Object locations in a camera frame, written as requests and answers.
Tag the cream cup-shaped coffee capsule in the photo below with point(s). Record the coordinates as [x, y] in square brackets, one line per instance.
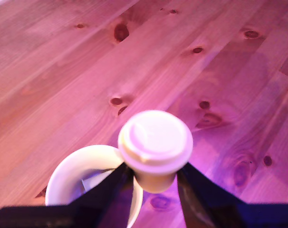
[156, 142]

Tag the illustrated ceramic mug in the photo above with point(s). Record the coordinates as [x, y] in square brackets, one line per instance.
[70, 166]

